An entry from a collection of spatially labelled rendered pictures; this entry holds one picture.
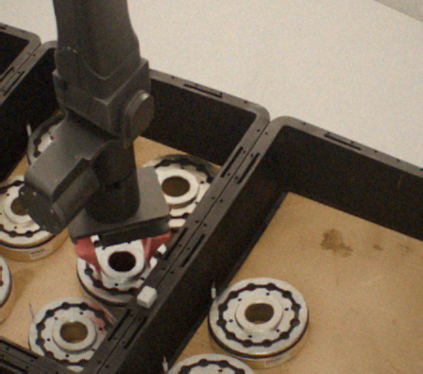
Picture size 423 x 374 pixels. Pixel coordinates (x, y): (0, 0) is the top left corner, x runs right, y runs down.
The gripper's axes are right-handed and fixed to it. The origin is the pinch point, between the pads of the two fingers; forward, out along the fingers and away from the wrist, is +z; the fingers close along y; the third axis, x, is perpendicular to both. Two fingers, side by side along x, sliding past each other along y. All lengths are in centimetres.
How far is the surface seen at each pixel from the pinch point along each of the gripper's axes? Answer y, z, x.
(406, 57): 49, 17, 35
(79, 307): -6.0, 1.3, -4.2
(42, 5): 1, 17, 65
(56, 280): -7.6, 4.1, 2.1
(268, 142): 17.4, -5.8, 5.3
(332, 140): 24.1, -5.4, 3.9
